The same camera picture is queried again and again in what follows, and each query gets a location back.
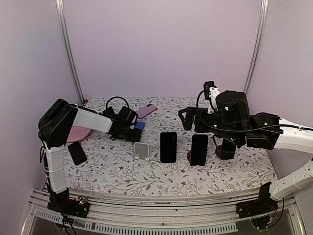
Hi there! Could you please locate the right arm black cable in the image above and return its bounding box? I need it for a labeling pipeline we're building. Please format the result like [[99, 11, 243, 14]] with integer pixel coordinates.
[[195, 90, 301, 147]]

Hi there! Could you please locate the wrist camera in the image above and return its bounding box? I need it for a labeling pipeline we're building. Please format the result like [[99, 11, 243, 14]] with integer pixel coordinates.
[[118, 106, 138, 126], [203, 81, 221, 114]]

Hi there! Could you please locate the left aluminium frame post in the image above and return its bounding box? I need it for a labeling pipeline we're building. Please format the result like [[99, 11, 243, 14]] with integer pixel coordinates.
[[55, 0, 85, 104]]

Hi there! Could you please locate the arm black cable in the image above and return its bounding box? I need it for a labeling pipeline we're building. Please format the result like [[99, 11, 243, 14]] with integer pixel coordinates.
[[106, 96, 129, 111], [195, 90, 301, 147]]

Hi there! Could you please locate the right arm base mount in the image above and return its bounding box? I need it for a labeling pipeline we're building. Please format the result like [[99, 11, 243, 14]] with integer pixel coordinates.
[[236, 182, 285, 231]]

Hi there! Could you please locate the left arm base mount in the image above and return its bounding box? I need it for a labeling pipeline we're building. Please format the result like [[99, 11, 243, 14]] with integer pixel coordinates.
[[47, 190, 90, 218]]

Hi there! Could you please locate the wooden round base stand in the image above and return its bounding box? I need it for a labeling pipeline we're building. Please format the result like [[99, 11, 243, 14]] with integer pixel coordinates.
[[215, 145, 222, 158]]

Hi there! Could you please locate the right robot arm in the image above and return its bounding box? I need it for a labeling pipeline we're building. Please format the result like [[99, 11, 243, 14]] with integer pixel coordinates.
[[178, 90, 313, 160]]

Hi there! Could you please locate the pink round dish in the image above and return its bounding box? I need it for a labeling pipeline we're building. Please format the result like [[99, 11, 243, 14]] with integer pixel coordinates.
[[67, 126, 91, 142]]

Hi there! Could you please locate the black folding phone stand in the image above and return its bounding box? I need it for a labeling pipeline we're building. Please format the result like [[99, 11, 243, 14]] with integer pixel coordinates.
[[102, 106, 115, 118]]

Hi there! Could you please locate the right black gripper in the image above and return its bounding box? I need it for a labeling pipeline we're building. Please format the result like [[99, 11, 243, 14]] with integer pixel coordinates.
[[179, 106, 241, 144]]

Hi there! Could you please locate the dark round base stand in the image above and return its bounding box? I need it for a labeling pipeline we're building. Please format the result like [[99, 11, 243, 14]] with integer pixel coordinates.
[[187, 150, 191, 162]]

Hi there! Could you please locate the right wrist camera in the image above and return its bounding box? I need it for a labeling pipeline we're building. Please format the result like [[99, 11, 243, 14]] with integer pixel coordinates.
[[203, 81, 221, 114]]

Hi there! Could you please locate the black phone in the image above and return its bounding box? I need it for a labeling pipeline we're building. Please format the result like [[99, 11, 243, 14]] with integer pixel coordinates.
[[68, 142, 87, 165], [221, 139, 236, 160]]

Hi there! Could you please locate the teal phone dark screen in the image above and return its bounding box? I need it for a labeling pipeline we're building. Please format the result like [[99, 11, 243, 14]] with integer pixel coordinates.
[[190, 135, 208, 166]]

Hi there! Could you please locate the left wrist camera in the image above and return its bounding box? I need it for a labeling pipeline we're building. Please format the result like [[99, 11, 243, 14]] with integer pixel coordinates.
[[118, 106, 138, 126]]

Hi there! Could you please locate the pink phone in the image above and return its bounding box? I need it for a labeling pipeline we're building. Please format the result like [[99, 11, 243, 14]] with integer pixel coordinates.
[[136, 104, 157, 119]]

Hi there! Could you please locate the floral table mat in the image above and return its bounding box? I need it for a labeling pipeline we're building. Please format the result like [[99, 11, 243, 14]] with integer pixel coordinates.
[[64, 97, 277, 196]]

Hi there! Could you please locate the right aluminium frame post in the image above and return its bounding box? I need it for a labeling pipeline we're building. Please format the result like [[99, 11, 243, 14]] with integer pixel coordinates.
[[244, 0, 269, 95]]

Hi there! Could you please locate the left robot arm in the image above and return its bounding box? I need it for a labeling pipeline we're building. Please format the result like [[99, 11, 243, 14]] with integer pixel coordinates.
[[38, 98, 141, 212]]

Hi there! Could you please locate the aluminium frame post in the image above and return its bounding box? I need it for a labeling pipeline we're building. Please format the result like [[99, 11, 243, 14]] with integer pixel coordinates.
[[55, 0, 85, 104], [244, 0, 269, 95]]

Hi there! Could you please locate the white silver stand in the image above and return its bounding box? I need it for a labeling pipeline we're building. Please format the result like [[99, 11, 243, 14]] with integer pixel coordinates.
[[134, 142, 151, 164]]

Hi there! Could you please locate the blue phone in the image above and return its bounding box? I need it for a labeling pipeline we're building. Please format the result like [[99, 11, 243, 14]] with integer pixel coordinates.
[[134, 121, 145, 132], [160, 132, 177, 164]]

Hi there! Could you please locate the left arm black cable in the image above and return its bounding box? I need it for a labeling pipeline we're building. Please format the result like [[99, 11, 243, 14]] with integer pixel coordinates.
[[106, 96, 129, 111]]

